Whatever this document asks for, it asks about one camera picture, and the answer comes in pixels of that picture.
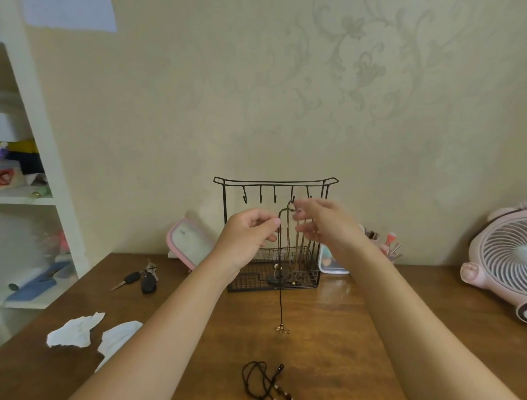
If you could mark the person's right hand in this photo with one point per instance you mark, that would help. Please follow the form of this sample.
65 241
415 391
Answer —
333 230

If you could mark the person's left hand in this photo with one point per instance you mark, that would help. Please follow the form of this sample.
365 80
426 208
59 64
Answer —
243 239

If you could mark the person's right forearm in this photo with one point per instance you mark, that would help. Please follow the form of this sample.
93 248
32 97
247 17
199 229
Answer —
424 338

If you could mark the person's left forearm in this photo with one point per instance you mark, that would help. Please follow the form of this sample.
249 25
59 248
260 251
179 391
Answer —
156 346

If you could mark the clear plastic container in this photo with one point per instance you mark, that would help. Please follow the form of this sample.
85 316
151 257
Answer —
327 268

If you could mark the dark cosmetic pencils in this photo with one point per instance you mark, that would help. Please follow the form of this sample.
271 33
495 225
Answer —
371 235

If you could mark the pink brush holder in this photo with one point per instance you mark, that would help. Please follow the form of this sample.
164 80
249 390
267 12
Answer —
376 243

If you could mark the pink framed table mirror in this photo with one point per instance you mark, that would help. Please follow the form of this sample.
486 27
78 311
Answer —
189 243

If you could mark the coral tipped makeup brush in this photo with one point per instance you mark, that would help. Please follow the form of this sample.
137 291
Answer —
391 237

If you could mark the grey purple pencil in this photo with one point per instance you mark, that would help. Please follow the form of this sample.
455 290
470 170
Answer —
396 257

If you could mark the silver key bunch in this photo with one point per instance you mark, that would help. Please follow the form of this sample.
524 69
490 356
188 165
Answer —
151 270

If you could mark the black oval key fob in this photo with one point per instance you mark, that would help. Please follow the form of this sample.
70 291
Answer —
148 284

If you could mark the black headed car key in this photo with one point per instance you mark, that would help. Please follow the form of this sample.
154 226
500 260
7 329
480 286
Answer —
131 277

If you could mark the pink pig shaped desk fan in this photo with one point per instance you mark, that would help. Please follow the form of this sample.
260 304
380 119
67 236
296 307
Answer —
473 274

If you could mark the white crumpled paper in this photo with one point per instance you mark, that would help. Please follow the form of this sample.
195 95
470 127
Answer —
74 331
117 336

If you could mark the blue flat folder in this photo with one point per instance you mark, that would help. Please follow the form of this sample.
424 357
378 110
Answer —
37 284

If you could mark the pale blue paper sheet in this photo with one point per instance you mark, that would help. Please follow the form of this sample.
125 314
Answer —
70 14

